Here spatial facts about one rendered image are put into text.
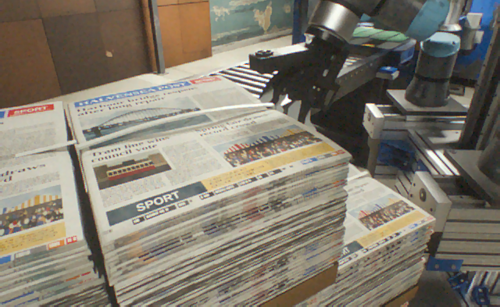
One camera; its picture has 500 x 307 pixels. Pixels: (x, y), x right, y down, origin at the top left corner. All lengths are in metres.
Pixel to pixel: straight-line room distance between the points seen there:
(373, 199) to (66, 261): 0.58
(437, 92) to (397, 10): 0.77
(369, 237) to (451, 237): 0.37
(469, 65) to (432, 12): 4.02
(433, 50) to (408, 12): 0.71
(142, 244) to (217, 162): 0.12
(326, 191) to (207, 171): 0.15
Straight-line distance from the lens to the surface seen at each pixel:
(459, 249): 1.03
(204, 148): 0.41
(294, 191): 0.38
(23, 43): 4.02
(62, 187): 0.39
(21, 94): 4.09
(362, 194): 0.76
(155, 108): 0.55
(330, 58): 0.60
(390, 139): 1.36
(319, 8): 0.58
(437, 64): 1.32
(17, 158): 0.48
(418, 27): 0.62
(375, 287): 0.73
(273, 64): 0.52
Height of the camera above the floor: 1.26
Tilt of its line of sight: 28 degrees down
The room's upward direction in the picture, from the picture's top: straight up
